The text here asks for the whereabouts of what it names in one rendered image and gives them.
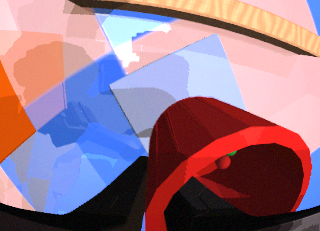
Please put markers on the red cup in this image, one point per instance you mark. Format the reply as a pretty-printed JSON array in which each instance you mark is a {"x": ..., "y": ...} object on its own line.
[{"x": 268, "y": 175}]

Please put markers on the red marble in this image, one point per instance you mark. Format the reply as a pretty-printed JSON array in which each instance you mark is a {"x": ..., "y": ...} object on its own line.
[{"x": 222, "y": 162}]

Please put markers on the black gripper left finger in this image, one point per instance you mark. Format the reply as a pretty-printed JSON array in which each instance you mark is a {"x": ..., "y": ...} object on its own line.
[{"x": 119, "y": 207}]

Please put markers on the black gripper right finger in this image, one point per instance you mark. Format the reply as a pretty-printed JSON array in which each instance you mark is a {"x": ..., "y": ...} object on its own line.
[{"x": 196, "y": 208}]

